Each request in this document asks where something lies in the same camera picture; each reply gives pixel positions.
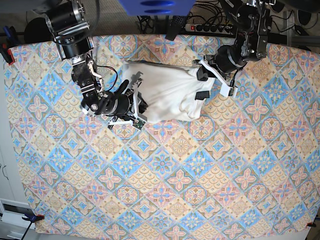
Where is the black orange clamp left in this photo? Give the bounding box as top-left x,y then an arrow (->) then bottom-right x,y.
21,214 -> 46,240

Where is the black power strip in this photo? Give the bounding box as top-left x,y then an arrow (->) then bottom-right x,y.
184,23 -> 237,35

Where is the white printed T-shirt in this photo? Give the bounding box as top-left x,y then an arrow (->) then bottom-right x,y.
122,61 -> 215,124

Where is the blue red clamp upper left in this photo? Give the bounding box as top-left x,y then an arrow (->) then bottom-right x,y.
0,26 -> 19,66

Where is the black strap at table edge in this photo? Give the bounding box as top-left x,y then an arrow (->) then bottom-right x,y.
165,15 -> 187,41

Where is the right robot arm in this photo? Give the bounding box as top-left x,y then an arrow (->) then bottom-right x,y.
34,0 -> 148,123

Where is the black orange clamp right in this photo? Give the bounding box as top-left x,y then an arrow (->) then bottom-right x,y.
307,222 -> 317,228

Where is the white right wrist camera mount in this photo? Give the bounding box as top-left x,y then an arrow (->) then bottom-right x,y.
105,72 -> 148,131

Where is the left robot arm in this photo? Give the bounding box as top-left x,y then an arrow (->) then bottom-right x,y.
203,0 -> 272,78

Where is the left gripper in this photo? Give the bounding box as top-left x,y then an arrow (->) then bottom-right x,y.
196,56 -> 218,82

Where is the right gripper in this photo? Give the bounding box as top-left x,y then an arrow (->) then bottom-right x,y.
120,72 -> 148,120

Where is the black round stool base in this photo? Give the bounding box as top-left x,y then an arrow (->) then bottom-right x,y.
23,17 -> 52,44

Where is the white cabinet with handle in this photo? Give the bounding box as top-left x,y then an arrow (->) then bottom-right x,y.
0,59 -> 33,238

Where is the black orange clamp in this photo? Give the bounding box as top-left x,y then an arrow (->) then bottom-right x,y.
307,222 -> 317,228
21,214 -> 46,240

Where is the patterned pastel tablecloth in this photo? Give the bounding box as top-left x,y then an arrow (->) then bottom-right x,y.
4,42 -> 320,240

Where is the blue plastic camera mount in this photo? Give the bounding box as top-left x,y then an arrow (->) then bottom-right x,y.
118,0 -> 196,16

